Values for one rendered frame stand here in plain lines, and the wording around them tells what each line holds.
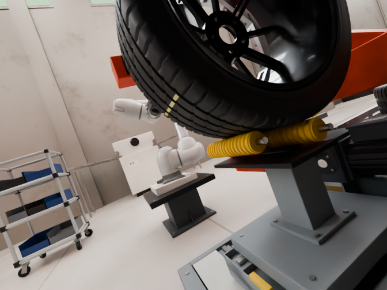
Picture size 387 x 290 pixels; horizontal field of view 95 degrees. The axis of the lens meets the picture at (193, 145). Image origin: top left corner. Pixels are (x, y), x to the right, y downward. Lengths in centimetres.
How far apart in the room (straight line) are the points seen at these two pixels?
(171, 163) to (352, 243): 112
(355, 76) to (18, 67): 509
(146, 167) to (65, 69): 278
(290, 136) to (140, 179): 313
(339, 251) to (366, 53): 67
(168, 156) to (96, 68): 374
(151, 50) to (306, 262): 55
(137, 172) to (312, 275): 318
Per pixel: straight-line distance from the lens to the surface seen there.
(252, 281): 61
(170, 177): 141
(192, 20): 81
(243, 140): 46
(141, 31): 38
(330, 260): 54
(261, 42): 90
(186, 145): 141
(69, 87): 474
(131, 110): 113
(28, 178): 225
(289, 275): 51
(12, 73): 510
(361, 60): 94
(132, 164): 345
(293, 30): 80
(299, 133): 51
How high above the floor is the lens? 56
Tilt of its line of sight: level
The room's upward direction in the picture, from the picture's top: 21 degrees counter-clockwise
